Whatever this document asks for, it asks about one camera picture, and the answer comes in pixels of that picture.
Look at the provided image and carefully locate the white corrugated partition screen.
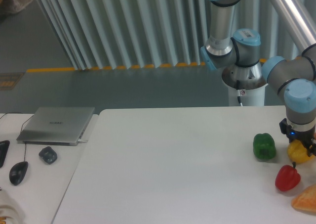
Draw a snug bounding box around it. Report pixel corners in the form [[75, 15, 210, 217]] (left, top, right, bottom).
[[37, 0, 316, 70]]

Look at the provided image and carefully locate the black mouse cable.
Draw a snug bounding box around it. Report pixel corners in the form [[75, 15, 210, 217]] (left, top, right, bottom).
[[0, 112, 34, 162]]

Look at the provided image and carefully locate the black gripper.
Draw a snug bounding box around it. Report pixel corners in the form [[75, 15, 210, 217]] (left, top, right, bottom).
[[279, 118, 316, 157]]

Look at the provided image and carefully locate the dark blue earbuds case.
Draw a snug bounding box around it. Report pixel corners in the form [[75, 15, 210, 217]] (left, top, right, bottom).
[[39, 146, 58, 165]]

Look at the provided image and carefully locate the green bell pepper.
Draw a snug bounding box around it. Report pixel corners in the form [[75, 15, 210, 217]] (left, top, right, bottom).
[[253, 133, 277, 160]]

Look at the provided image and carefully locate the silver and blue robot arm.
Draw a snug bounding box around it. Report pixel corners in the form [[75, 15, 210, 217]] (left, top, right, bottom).
[[200, 0, 316, 156]]

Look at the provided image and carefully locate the orange bread piece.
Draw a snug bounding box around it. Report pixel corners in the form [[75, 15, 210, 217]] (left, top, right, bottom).
[[291, 184, 316, 213]]

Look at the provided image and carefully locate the red bell pepper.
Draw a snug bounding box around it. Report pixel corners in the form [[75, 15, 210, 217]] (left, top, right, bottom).
[[275, 162, 301, 192]]

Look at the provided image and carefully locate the black keyboard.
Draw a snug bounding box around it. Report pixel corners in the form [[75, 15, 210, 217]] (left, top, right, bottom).
[[0, 140, 10, 168]]

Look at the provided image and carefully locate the floor warning sticker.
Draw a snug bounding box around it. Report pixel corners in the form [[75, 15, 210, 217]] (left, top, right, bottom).
[[0, 72, 25, 90]]

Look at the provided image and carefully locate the black computer mouse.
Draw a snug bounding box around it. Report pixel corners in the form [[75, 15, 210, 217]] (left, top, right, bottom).
[[9, 161, 29, 186]]

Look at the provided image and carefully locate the yellow bell pepper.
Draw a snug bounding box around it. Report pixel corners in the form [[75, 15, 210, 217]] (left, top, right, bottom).
[[287, 140, 315, 164]]

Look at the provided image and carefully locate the silver closed laptop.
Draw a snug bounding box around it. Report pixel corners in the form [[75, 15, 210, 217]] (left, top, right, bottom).
[[17, 107, 95, 146]]

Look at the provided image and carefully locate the robot base cable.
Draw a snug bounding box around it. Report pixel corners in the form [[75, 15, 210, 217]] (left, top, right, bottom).
[[235, 80, 244, 107]]

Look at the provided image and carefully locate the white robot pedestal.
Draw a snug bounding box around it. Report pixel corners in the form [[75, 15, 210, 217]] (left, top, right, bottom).
[[225, 84, 267, 106]]

